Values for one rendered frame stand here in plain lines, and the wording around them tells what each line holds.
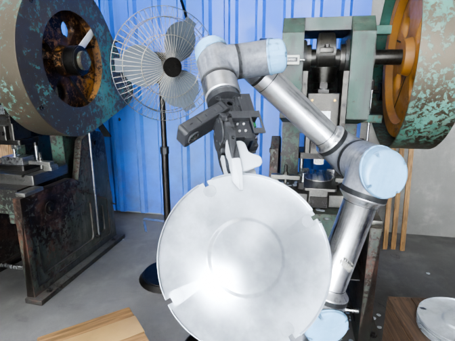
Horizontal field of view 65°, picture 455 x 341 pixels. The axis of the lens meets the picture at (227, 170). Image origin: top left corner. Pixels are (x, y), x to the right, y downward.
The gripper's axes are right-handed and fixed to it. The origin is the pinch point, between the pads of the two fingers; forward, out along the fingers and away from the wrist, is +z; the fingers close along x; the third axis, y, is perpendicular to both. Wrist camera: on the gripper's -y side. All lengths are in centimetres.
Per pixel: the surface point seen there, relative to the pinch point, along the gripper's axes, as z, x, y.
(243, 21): -200, 115, 79
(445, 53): -49, 12, 89
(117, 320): 2, 100, -25
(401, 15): -103, 36, 117
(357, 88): -66, 46, 82
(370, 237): -8, 77, 81
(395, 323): 25, 81, 80
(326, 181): -37, 76, 70
